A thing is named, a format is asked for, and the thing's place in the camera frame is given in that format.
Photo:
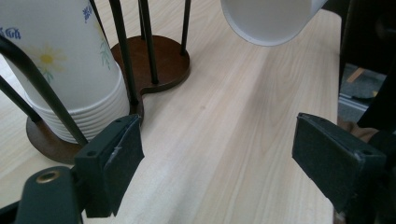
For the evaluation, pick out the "black curtain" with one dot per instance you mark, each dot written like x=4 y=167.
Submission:
x=367 y=31

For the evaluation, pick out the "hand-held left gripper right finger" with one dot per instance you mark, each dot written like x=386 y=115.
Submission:
x=336 y=165

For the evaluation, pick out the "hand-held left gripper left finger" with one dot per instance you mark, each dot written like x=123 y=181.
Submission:
x=109 y=165

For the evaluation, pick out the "stack of white paper cups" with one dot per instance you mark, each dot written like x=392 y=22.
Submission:
x=68 y=77

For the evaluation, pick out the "single floral paper cup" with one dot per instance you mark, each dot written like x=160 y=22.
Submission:
x=267 y=21

